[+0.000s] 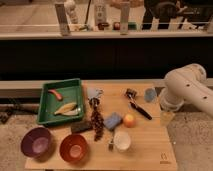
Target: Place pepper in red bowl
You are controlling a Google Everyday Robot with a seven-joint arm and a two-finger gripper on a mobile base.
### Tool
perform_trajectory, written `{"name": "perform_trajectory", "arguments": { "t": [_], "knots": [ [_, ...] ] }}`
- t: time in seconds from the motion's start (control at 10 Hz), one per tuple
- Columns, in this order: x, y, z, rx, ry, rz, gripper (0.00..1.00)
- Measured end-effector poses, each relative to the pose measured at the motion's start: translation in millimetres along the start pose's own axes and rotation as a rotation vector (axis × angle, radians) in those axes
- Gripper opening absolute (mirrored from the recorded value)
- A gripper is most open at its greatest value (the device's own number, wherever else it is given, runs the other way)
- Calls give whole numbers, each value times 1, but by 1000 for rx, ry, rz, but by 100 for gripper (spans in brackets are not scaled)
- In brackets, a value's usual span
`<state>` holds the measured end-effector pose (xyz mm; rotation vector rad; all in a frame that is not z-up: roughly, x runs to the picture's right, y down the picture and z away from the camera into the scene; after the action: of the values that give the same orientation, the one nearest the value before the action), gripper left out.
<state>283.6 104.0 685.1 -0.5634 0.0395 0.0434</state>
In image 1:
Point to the red chili pepper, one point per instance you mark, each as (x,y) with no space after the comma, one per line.
(56,94)

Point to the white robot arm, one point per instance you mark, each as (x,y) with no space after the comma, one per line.
(186,84)

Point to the red bowl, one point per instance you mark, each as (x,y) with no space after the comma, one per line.
(73,148)

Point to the purple bowl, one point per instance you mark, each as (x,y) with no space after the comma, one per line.
(36,142)

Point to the light blue cloth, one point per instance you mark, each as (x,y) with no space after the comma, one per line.
(94,93)

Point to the green plastic tray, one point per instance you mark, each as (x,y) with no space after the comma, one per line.
(71,91)

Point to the blue sponge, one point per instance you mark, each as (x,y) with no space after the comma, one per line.
(112,121)

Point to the orange apple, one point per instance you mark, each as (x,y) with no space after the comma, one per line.
(129,121)

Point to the small blue round object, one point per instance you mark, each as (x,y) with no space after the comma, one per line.
(150,94)

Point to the dark rectangular sponge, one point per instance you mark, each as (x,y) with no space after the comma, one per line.
(82,126)

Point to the white cup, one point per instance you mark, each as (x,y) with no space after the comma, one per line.
(122,141)

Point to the small metal fork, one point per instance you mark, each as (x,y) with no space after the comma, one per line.
(111,142)

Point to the black handled brush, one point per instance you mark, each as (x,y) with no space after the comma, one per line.
(131,94)

